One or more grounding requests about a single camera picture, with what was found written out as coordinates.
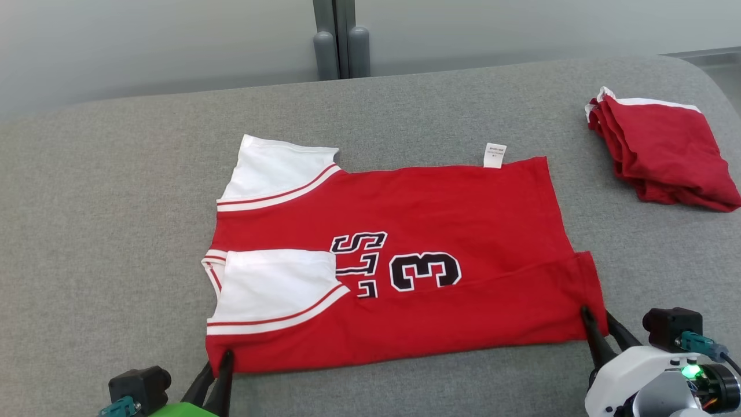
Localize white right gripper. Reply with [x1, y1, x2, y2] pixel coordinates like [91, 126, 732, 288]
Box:
[581, 306, 696, 417]

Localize grey cylindrical post foot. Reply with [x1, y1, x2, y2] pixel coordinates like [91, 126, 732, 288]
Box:
[313, 31, 340, 81]
[347, 25, 372, 78]

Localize grey fabric sofa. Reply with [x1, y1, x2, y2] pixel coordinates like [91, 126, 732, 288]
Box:
[0, 55, 741, 417]

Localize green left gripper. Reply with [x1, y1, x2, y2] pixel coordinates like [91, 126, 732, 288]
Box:
[148, 350, 236, 417]

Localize grey partition frame post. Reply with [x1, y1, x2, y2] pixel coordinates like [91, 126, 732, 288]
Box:
[312, 0, 356, 80]

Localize red white shorts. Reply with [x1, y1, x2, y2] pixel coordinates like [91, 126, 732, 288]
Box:
[584, 86, 741, 213]

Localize grey partition base rail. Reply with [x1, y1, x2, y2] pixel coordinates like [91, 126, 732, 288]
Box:
[660, 46, 741, 60]

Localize left camera cable teal plug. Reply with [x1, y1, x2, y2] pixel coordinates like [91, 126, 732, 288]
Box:
[97, 396, 141, 417]

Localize right camera cable teal plug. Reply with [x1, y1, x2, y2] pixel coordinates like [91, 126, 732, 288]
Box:
[680, 331, 741, 377]

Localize camera cable teal plug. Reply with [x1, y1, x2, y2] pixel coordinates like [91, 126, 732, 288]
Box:
[97, 396, 141, 417]
[680, 331, 741, 377]

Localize red white basketball jersey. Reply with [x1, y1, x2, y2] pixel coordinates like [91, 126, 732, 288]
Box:
[200, 134, 609, 378]

